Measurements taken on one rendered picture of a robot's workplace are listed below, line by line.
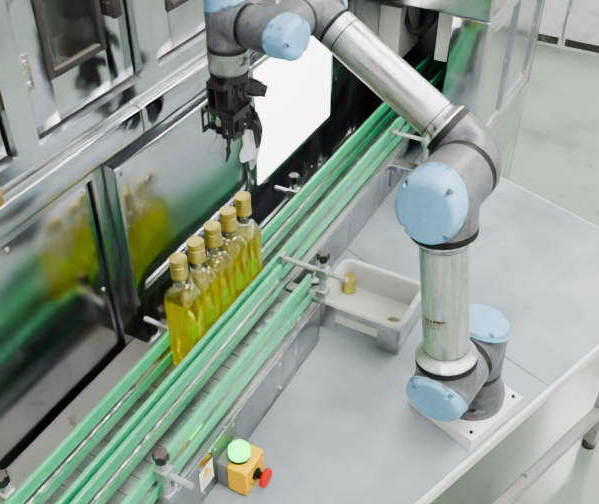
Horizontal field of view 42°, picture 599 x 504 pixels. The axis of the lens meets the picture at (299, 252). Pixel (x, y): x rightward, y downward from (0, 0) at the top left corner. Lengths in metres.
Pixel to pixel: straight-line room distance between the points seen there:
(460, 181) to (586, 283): 0.97
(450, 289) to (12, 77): 0.78
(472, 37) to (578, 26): 2.94
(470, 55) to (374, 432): 1.13
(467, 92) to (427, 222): 1.15
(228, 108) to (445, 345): 0.58
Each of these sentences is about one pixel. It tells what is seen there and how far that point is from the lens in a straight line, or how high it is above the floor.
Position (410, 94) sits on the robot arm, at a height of 1.46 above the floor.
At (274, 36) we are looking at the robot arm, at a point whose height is 1.56.
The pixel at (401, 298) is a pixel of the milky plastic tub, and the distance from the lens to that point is 1.95.
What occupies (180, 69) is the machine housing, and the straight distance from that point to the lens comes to 1.60.
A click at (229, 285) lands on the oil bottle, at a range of 1.63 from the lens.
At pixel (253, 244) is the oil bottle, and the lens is 1.67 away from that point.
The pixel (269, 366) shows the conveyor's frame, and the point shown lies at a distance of 1.64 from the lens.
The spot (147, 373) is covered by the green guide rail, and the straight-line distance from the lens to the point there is 1.60.
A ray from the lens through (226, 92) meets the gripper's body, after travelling 1.43.
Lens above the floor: 2.09
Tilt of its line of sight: 39 degrees down
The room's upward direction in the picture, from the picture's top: straight up
